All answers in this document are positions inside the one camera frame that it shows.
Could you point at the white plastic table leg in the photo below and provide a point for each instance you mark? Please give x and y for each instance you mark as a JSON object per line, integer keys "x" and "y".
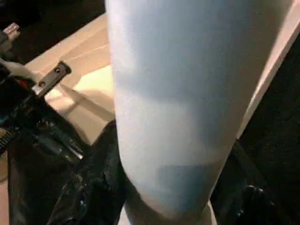
{"x": 187, "y": 93}

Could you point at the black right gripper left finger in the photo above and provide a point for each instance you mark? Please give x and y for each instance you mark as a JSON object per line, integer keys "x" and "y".
{"x": 93, "y": 187}

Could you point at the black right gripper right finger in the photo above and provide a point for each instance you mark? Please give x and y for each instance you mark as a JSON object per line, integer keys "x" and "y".
{"x": 253, "y": 206}

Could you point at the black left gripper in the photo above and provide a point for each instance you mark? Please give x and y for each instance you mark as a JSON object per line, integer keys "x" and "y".
{"x": 28, "y": 112}

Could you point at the white plastic table top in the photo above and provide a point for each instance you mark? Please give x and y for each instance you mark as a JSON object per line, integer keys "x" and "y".
{"x": 82, "y": 61}

